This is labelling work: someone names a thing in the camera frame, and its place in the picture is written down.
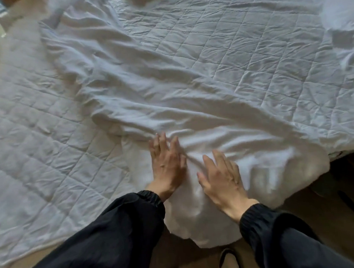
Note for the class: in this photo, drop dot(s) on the person's right hand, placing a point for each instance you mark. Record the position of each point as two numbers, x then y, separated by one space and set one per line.
225 185

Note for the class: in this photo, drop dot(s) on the person's right shoe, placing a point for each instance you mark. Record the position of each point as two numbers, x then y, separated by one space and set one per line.
230 260

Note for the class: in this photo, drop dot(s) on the person's right forearm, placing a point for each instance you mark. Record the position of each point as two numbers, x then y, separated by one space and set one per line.
291 244

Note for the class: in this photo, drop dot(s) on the quilted white mattress pad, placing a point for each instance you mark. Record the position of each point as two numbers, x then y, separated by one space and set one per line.
35 143

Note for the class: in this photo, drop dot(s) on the person's left hand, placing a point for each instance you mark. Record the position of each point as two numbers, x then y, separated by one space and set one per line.
168 170

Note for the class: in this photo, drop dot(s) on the person's left forearm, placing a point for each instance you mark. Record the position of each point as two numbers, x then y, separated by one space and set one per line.
105 242

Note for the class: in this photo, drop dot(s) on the white duvet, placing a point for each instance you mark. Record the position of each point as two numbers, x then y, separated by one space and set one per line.
164 89

